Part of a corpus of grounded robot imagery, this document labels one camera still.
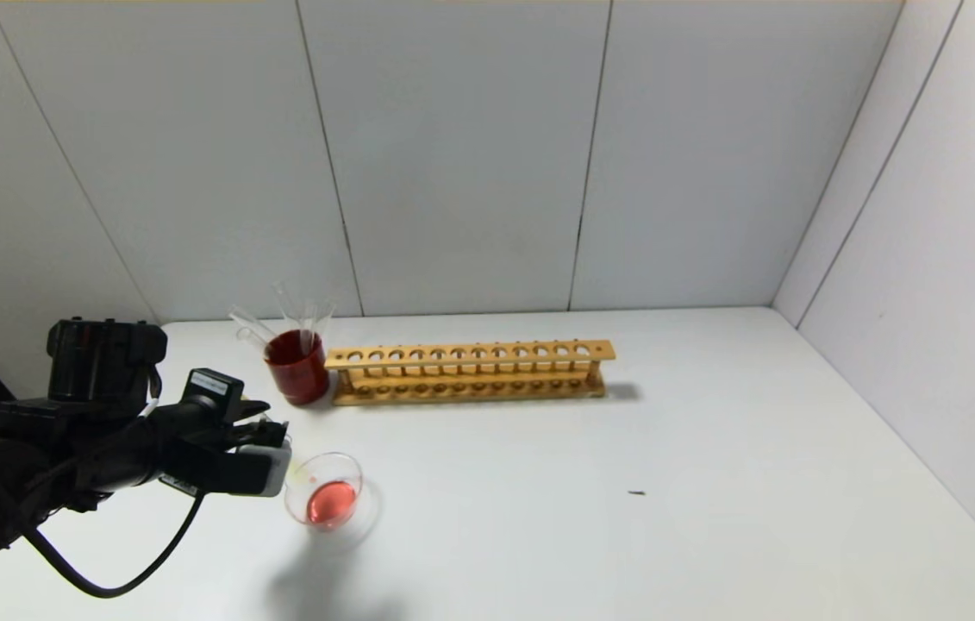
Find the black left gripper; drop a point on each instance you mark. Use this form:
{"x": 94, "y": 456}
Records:
{"x": 213, "y": 394}

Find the test tube with yellow pigment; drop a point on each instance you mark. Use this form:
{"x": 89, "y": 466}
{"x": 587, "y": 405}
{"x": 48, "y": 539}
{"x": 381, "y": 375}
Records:
{"x": 304, "y": 473}

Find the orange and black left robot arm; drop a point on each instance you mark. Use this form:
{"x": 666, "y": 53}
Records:
{"x": 4, "y": 466}

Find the empty clear glass test tube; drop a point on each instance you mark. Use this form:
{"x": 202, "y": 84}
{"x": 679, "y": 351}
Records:
{"x": 321, "y": 315}
{"x": 289, "y": 304}
{"x": 250, "y": 322}

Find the wooden test tube rack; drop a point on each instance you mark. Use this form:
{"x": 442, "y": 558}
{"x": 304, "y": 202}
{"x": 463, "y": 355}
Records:
{"x": 487, "y": 354}

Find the red plastic cup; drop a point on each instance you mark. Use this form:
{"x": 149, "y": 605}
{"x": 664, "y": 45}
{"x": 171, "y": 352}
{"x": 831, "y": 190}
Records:
{"x": 302, "y": 375}

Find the clear glass beaker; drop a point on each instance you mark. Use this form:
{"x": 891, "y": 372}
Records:
{"x": 334, "y": 504}

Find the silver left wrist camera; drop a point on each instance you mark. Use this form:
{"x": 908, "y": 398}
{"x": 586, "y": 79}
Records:
{"x": 267, "y": 470}

